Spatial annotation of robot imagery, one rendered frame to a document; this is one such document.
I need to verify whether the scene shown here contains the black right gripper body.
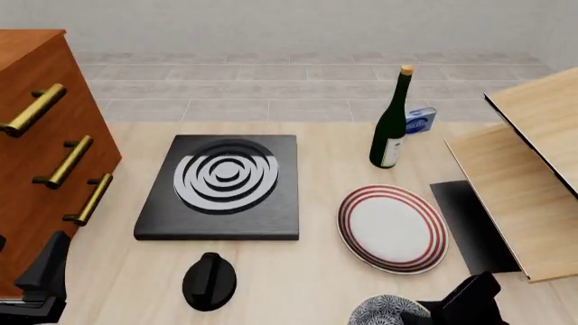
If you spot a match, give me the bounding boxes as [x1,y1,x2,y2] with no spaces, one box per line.
[398,298,471,325]

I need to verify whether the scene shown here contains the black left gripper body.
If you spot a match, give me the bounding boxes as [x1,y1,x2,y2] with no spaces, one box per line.
[0,292,69,325]

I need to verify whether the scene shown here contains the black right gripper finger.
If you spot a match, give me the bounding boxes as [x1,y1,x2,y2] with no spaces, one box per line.
[439,270,503,314]

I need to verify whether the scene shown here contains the patterned black and white bowl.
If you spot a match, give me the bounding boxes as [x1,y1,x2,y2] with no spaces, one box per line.
[348,293,433,325]

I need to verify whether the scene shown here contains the round black stove knob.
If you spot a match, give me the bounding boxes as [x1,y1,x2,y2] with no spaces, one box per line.
[182,251,238,312]

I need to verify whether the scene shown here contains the flat black stove plate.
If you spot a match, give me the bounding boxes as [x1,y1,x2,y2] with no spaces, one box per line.
[133,134,301,243]

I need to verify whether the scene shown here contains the white plate with red rings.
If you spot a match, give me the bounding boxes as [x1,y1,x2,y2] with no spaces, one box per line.
[336,183,450,276]

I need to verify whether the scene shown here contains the pale wooden rack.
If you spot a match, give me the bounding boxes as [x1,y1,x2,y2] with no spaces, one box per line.
[429,66,578,284]

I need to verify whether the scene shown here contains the wooden cabinet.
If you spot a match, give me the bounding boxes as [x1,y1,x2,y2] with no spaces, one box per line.
[0,29,123,299]

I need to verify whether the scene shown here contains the dark green wine bottle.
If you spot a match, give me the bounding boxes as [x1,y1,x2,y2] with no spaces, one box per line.
[368,64,416,171]

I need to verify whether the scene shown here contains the small blue printed box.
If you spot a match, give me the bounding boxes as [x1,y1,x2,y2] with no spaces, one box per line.
[404,106,439,136]

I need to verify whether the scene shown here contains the long brass drawer handle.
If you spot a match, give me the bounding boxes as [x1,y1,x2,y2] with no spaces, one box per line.
[0,83,68,139]

